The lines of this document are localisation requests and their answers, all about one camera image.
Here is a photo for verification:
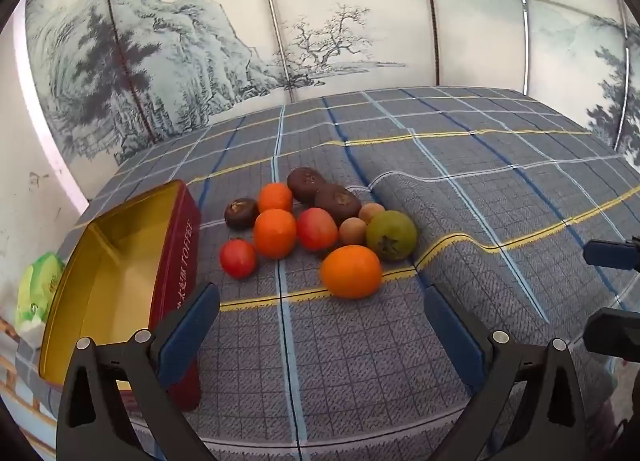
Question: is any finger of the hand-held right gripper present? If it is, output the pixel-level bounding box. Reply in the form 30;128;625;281
582;236;640;272
582;307;640;359

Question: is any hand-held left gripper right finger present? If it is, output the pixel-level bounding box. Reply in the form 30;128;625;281
424;285;587;461

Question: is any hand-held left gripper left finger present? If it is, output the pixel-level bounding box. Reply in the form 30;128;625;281
56;282;221;461

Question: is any small red tomato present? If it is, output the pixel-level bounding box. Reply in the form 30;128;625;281
219;238;258;279

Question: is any red and gold tin box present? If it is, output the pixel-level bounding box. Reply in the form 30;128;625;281
39;180;203;412

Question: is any green persimmon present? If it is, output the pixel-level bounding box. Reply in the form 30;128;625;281
365;210;418;262

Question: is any large orange tangerine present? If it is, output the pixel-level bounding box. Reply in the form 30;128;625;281
320;244;383;299

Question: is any small dark brown mangosteen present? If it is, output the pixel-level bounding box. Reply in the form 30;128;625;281
224;198;260;230

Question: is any tan longan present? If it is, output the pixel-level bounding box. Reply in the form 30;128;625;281
358;202;386;224
339;217;368;247

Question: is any grey plaid cloth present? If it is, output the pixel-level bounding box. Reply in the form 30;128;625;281
15;86;640;461

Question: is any green tissue packet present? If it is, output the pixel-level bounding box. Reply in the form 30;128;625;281
14;252;66;342

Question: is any wooden chair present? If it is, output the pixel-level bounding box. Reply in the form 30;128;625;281
0;316;56;457

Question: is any ink landscape painted screen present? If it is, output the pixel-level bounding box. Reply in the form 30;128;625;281
25;0;640;167

